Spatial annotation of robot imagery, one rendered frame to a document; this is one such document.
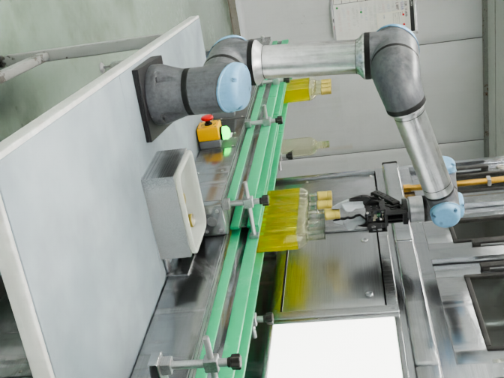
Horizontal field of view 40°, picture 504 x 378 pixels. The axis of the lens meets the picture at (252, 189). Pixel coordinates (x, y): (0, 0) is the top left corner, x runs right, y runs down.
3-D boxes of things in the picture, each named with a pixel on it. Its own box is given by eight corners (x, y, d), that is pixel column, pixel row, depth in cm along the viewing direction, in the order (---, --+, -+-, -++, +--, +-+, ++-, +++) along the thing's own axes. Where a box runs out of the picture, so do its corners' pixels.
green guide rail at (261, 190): (230, 229, 191) (258, 227, 190) (229, 226, 190) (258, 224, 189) (274, 57, 347) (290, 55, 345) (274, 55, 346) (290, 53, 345)
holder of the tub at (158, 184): (165, 277, 172) (195, 275, 171) (140, 179, 160) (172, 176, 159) (178, 242, 187) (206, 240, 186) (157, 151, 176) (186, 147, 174)
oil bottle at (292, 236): (233, 256, 194) (308, 249, 191) (229, 238, 192) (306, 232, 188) (235, 245, 199) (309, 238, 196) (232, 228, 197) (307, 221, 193)
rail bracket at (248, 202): (229, 241, 187) (274, 238, 185) (217, 187, 180) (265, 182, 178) (230, 236, 190) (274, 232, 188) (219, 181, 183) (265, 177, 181)
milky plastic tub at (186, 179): (162, 260, 170) (196, 257, 168) (142, 179, 160) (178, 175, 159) (176, 226, 185) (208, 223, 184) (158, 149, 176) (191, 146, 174)
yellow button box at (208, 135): (199, 149, 221) (221, 147, 220) (194, 128, 218) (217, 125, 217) (202, 141, 227) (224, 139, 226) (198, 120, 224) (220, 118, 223)
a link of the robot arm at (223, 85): (182, 80, 162) (238, 74, 159) (195, 55, 172) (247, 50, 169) (193, 124, 168) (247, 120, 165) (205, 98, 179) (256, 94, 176)
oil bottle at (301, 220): (235, 245, 199) (309, 239, 196) (232, 229, 197) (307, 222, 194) (238, 235, 204) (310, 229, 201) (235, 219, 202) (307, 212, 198)
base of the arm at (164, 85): (139, 71, 163) (179, 67, 160) (160, 59, 176) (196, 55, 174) (152, 132, 168) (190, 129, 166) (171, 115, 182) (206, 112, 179)
